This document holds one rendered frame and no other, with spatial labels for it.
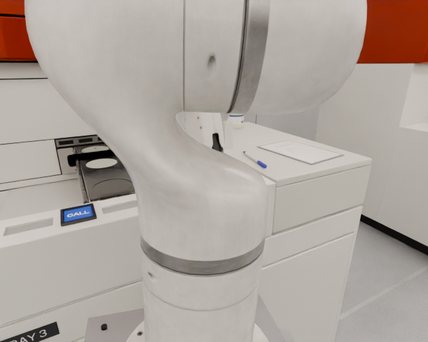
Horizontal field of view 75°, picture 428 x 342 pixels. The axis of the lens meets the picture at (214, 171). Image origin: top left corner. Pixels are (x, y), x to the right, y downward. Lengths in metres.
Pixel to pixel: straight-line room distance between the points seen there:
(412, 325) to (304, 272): 1.05
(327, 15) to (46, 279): 0.53
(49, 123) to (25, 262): 0.64
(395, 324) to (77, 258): 1.59
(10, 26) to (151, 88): 0.87
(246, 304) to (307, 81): 0.19
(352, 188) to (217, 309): 0.68
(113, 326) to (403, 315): 1.63
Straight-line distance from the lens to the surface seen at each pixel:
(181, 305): 0.26
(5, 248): 0.53
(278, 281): 0.84
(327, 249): 0.92
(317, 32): 0.20
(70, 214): 0.56
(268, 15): 0.19
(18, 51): 1.03
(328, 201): 0.82
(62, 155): 1.11
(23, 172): 1.14
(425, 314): 1.97
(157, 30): 0.18
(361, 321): 1.77
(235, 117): 1.17
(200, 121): 0.54
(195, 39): 0.18
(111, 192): 0.79
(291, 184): 0.70
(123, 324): 0.46
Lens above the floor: 1.21
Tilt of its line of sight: 21 degrees down
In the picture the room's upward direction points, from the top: straight up
